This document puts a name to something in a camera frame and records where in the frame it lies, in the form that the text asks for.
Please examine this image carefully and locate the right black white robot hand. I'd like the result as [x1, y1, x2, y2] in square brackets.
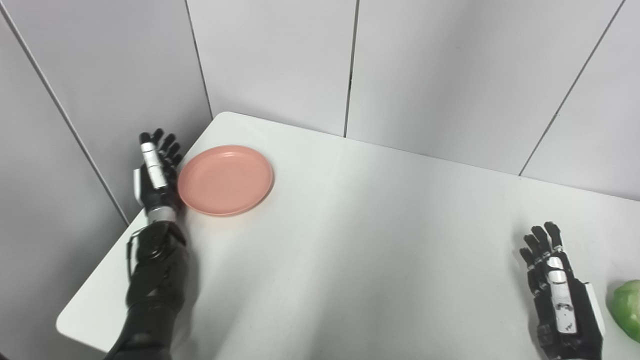
[518, 221, 606, 360]

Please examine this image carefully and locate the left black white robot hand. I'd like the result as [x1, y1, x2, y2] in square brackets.
[133, 128, 184, 213]

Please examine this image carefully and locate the green white cabbage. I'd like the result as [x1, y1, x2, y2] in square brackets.
[606, 280, 640, 344]

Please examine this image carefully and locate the pink round plate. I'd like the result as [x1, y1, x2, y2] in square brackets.
[177, 145, 275, 217]

